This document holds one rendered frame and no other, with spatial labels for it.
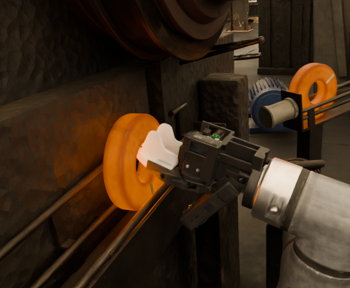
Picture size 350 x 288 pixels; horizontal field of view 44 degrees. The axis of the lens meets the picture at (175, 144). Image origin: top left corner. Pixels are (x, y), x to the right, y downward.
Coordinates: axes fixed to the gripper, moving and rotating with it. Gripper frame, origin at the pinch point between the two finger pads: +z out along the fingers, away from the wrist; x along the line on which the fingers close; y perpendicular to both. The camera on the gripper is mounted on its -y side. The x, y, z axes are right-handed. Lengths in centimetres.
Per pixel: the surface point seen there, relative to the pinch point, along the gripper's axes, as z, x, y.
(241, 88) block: -4.7, -38.0, 2.4
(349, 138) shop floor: -37, -228, -71
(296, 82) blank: -13, -61, 1
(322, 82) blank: -19, -67, 1
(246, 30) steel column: 217, -866, -143
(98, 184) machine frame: 3.9, 4.0, -6.1
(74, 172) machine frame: 5.1, 9.0, -1.9
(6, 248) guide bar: 3.1, 24.1, -4.7
